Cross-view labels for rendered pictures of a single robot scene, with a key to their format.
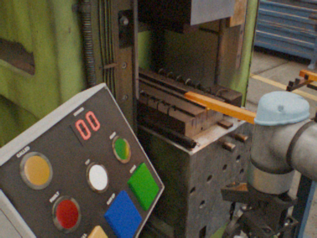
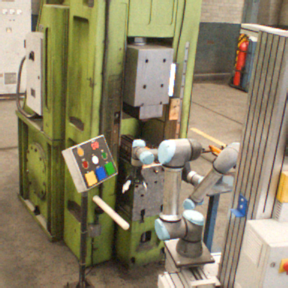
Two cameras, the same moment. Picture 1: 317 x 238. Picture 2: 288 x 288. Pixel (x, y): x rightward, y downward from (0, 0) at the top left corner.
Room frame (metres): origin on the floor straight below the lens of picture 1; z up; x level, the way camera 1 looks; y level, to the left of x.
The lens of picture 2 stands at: (-1.78, -0.85, 2.17)
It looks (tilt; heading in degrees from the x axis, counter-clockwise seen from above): 20 degrees down; 17
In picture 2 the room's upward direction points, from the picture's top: 5 degrees clockwise
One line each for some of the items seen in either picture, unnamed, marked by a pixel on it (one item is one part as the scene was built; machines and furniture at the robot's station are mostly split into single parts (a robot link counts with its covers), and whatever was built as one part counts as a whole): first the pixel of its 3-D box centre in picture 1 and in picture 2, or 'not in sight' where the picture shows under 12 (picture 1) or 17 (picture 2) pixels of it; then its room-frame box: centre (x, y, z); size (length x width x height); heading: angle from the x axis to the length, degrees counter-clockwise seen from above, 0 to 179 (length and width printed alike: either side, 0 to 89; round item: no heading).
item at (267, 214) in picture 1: (265, 212); (136, 174); (0.49, -0.13, 1.07); 0.09 x 0.08 x 0.12; 34
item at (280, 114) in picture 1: (280, 131); (138, 149); (0.50, -0.13, 1.23); 0.09 x 0.08 x 0.11; 41
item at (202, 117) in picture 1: (158, 98); (132, 148); (1.18, 0.14, 0.96); 0.42 x 0.20 x 0.09; 52
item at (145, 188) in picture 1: (142, 186); (109, 169); (0.62, 0.11, 1.01); 0.07 x 0.05 x 0.07; 167
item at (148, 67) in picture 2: not in sight; (142, 71); (1.21, 0.12, 1.56); 0.42 x 0.39 x 0.40; 52
